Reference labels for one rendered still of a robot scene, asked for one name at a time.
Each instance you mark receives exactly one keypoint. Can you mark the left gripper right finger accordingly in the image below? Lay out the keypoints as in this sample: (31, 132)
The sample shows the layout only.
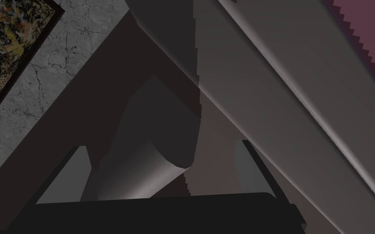
(251, 175)

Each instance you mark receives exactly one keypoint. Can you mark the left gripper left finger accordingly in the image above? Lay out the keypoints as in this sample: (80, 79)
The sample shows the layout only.
(67, 182)

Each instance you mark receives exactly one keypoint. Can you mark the framed abstract painting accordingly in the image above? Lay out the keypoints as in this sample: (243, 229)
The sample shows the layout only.
(5, 42)

